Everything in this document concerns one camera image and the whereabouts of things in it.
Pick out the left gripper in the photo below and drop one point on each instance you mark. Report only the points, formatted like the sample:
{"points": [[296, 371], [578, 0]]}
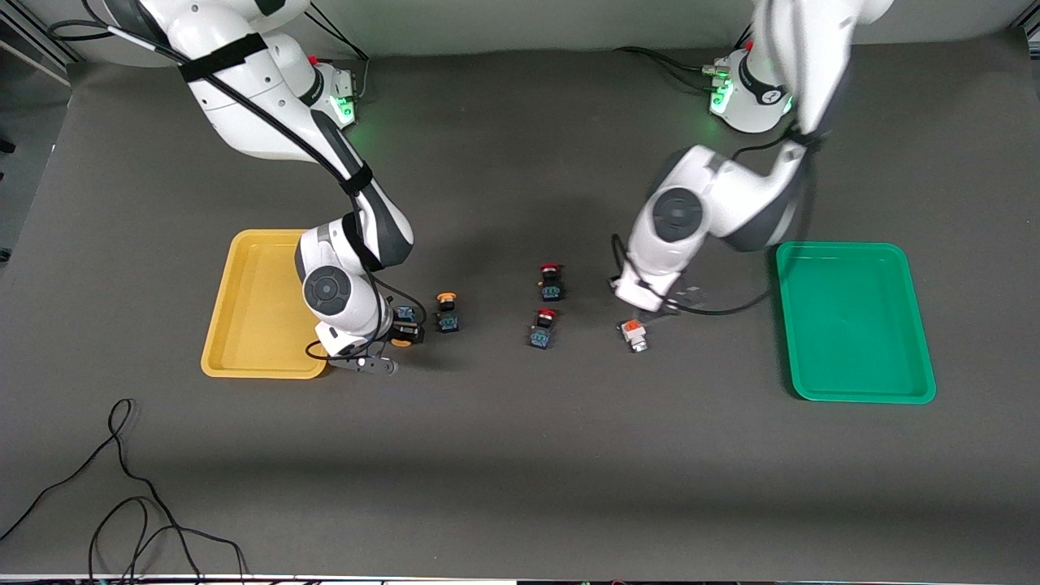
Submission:
{"points": [[681, 299]]}

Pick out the dark grey table cloth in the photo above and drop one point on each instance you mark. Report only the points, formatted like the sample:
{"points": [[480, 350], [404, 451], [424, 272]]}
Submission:
{"points": [[520, 455]]}

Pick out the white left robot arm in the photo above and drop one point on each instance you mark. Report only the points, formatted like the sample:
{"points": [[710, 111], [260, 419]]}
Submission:
{"points": [[699, 211]]}

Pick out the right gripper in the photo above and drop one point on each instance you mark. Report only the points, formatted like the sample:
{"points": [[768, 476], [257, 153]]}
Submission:
{"points": [[404, 331]]}

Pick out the button with orange contact block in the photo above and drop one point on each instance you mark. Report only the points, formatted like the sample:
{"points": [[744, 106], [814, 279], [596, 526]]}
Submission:
{"points": [[633, 331]]}

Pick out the yellow plastic tray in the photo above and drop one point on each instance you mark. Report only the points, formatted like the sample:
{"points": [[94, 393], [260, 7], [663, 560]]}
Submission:
{"points": [[244, 325]]}

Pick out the red push button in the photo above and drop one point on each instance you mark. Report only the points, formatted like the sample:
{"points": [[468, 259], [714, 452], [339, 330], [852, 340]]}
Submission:
{"points": [[551, 286], [542, 333]]}

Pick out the yellow push button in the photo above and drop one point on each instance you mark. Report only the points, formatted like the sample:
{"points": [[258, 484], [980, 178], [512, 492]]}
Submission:
{"points": [[404, 314], [448, 317]]}

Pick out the green plastic tray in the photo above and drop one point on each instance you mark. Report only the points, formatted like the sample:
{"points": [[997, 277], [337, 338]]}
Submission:
{"points": [[877, 357]]}

